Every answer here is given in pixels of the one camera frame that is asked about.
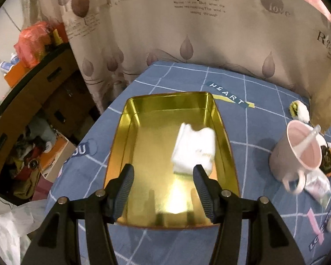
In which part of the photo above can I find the white plastic bag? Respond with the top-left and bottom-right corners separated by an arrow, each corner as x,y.
0,199 -> 47,264

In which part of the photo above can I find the white green wet-wipes pack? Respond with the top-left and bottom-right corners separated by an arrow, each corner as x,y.
304,169 -> 331,210

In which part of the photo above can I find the open cardboard box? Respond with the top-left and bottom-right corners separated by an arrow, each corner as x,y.
39,135 -> 76,183

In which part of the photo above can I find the orange plastic bag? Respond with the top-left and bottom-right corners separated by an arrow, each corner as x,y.
14,21 -> 53,69

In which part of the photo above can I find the brown wooden cabinet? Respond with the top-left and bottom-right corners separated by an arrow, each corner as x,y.
0,41 -> 100,196

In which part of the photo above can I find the white plastic spoon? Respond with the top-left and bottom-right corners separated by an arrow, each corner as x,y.
294,125 -> 321,157

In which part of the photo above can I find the beige leaf-print curtain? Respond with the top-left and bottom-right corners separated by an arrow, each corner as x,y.
21,0 -> 331,111

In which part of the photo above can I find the pink ceramic mug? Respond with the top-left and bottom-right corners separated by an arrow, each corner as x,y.
269,120 -> 322,195

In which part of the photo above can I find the kraft paper snack bag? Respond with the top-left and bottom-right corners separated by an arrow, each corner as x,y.
310,72 -> 331,133

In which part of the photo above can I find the blue checked tablecloth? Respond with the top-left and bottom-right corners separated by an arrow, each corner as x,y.
45,62 -> 331,264

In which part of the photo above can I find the red gold tin box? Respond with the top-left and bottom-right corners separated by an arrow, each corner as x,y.
106,92 -> 240,229

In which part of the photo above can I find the orange box on cabinet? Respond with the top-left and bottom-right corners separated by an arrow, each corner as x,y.
4,61 -> 29,88

